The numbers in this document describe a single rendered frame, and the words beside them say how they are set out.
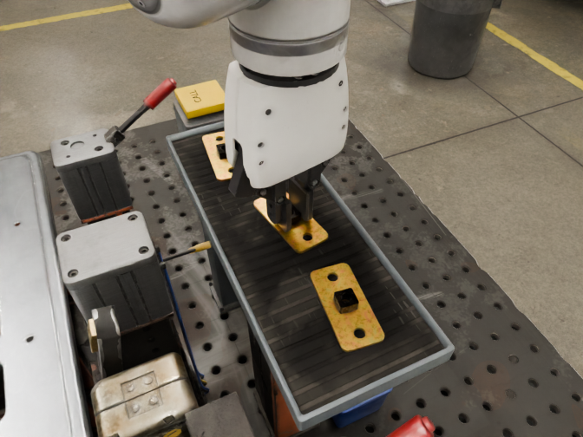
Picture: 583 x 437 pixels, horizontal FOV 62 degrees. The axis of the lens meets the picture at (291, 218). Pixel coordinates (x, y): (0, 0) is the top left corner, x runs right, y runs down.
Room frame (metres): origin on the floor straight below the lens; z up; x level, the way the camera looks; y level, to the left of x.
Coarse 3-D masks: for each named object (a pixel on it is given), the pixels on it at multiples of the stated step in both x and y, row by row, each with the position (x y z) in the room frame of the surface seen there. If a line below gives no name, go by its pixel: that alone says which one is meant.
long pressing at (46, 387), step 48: (0, 192) 0.54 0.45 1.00; (48, 192) 0.55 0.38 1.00; (0, 240) 0.45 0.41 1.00; (48, 240) 0.44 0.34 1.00; (0, 288) 0.36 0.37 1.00; (48, 288) 0.36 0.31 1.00; (0, 336) 0.29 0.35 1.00; (48, 336) 0.29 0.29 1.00; (48, 384) 0.24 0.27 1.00; (0, 432) 0.18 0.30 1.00; (48, 432) 0.18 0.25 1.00
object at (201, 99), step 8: (184, 88) 0.58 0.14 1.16; (192, 88) 0.58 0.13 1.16; (200, 88) 0.58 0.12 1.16; (208, 88) 0.58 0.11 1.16; (216, 88) 0.58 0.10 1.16; (176, 96) 0.57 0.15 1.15; (184, 96) 0.56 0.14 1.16; (192, 96) 0.56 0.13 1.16; (200, 96) 0.56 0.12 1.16; (208, 96) 0.56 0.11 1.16; (216, 96) 0.56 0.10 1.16; (224, 96) 0.56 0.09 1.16; (184, 104) 0.54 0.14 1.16; (192, 104) 0.54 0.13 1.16; (200, 104) 0.54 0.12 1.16; (208, 104) 0.54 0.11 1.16; (216, 104) 0.54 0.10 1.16; (224, 104) 0.54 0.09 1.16; (184, 112) 0.54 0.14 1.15; (192, 112) 0.53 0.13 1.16; (200, 112) 0.53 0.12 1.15; (208, 112) 0.54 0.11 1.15
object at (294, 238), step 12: (264, 204) 0.35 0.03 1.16; (264, 216) 0.34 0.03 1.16; (300, 216) 0.33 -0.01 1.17; (276, 228) 0.32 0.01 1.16; (300, 228) 0.32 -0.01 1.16; (312, 228) 0.32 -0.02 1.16; (288, 240) 0.31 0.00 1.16; (300, 240) 0.31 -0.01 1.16; (312, 240) 0.31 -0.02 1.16; (324, 240) 0.31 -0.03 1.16; (300, 252) 0.29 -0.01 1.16
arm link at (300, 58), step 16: (240, 32) 0.31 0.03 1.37; (336, 32) 0.31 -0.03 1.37; (240, 48) 0.31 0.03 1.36; (256, 48) 0.30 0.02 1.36; (272, 48) 0.29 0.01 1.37; (288, 48) 0.29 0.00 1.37; (304, 48) 0.29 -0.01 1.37; (320, 48) 0.30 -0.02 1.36; (336, 48) 0.31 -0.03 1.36; (256, 64) 0.30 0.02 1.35; (272, 64) 0.29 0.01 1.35; (288, 64) 0.29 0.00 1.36; (304, 64) 0.29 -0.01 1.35; (320, 64) 0.30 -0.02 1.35
